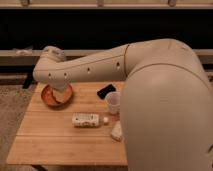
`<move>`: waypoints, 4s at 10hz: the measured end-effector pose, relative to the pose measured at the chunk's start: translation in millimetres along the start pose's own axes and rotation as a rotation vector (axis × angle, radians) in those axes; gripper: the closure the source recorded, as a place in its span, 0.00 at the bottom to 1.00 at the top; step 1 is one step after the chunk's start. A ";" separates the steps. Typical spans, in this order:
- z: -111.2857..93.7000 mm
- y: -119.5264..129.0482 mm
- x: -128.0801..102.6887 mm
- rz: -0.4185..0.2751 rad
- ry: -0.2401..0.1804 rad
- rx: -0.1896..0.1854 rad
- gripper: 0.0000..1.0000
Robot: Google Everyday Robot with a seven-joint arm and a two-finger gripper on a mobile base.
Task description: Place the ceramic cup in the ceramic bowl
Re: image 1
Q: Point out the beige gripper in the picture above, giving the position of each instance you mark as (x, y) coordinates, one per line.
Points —
(62, 94)

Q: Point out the white ceramic cup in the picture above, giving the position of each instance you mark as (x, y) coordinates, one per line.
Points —
(113, 102)

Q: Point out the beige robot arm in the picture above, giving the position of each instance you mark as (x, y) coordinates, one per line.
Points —
(166, 105)

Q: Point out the orange ceramic bowl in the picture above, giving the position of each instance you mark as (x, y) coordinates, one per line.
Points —
(50, 100)

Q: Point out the white plastic bottle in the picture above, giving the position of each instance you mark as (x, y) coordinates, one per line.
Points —
(88, 120)

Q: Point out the black rectangular object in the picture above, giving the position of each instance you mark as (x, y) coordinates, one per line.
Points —
(104, 91)

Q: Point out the wooden table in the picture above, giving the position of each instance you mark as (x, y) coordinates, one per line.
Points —
(47, 136)

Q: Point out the white crumpled packet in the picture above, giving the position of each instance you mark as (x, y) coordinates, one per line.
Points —
(116, 132)

